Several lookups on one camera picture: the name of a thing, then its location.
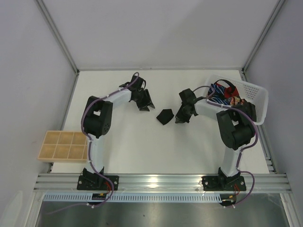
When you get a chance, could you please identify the black tie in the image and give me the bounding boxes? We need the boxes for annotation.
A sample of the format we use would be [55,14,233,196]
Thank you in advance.
[156,109,174,125]

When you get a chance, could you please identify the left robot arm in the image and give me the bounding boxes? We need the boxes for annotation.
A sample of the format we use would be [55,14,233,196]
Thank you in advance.
[81,72,155,182]

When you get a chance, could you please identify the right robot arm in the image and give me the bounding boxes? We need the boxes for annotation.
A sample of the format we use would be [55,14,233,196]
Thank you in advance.
[175,88,258,192]

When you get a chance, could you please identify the blue striped tie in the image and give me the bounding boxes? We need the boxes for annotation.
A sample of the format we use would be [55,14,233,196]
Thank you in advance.
[208,83,230,105]

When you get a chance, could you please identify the red tie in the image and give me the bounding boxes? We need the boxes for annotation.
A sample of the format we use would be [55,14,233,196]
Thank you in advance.
[224,86,239,98]

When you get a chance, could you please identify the dark patterned tie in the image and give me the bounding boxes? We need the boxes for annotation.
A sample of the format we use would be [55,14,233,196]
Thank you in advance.
[230,96,257,122]

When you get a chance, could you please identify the white plastic basket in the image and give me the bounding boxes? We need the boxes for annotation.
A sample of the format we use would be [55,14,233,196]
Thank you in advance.
[205,75,268,125]

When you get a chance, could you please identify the wooden compartment tray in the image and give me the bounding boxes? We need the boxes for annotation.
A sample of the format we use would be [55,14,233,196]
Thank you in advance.
[37,131,88,163]

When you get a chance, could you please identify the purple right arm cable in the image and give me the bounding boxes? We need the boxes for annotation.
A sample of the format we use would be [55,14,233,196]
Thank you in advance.
[193,85,258,208]

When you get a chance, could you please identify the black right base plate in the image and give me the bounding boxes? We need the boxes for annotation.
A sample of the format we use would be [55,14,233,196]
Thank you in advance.
[202,175,247,192]

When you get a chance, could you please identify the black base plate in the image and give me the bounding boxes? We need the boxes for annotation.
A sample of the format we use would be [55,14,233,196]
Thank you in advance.
[202,175,247,192]
[77,175,119,191]

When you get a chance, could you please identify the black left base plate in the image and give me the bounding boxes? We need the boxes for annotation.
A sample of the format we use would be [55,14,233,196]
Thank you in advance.
[77,175,119,191]

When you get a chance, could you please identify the white slotted cable duct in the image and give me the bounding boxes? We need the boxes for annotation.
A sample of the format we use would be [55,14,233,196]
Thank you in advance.
[44,192,222,203]

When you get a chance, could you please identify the aluminium mounting rail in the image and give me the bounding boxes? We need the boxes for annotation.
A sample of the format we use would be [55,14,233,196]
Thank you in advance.
[34,173,292,193]

